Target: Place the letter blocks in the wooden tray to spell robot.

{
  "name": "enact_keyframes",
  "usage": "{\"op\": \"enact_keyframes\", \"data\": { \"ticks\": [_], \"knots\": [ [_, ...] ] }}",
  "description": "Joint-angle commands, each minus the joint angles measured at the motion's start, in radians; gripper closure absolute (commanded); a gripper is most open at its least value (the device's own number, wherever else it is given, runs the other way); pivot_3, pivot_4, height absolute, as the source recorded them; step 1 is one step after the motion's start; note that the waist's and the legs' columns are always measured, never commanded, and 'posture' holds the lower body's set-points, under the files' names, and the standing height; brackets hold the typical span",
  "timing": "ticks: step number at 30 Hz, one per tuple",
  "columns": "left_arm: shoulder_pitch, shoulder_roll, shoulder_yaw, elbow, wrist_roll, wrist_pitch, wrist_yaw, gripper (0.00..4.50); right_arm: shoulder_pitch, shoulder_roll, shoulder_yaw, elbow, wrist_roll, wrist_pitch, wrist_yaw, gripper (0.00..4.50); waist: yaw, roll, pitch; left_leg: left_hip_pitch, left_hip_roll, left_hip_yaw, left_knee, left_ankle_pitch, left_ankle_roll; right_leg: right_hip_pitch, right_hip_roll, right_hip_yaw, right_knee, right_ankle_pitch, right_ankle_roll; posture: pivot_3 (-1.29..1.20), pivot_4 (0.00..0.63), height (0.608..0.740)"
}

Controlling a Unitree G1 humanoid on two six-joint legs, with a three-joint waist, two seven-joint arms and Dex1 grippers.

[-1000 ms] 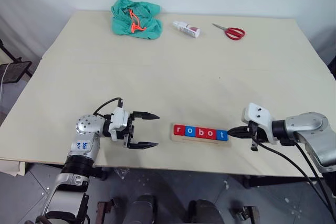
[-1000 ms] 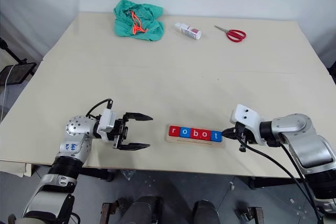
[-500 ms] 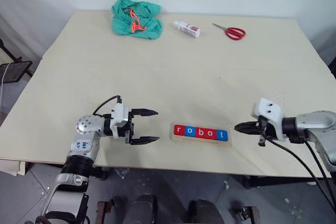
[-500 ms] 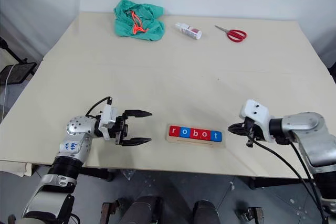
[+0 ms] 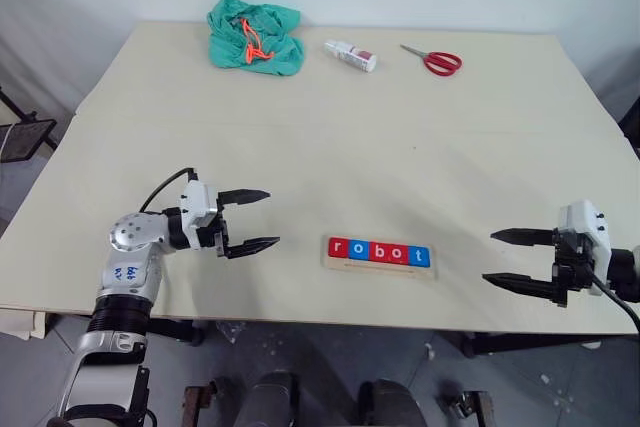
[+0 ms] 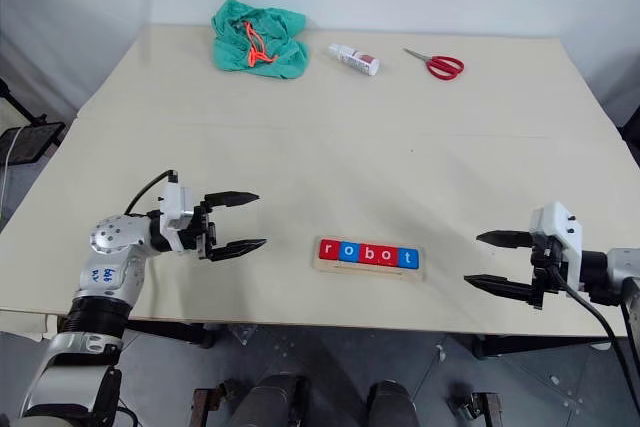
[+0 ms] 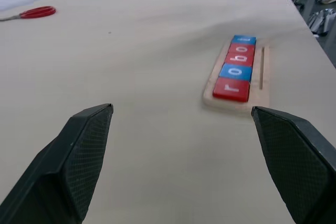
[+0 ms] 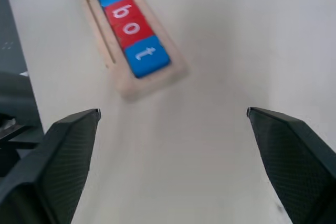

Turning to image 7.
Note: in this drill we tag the red letter r block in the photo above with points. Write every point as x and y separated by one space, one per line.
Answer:
223 94

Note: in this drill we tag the wooden letter tray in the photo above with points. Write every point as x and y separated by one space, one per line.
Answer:
265 98

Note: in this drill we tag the red letter o block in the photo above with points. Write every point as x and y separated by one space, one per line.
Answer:
235 48

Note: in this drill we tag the blue letter t block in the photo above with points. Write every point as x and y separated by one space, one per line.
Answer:
250 40

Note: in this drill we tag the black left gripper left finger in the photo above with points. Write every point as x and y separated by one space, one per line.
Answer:
57 169

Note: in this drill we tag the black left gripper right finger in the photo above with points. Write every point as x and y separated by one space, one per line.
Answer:
299 166

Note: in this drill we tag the blue letter o block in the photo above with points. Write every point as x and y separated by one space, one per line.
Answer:
227 73

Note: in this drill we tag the red letter b block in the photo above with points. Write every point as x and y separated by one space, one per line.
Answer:
232 60

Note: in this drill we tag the crumpled silver foil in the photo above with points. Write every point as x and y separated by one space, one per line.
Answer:
323 22

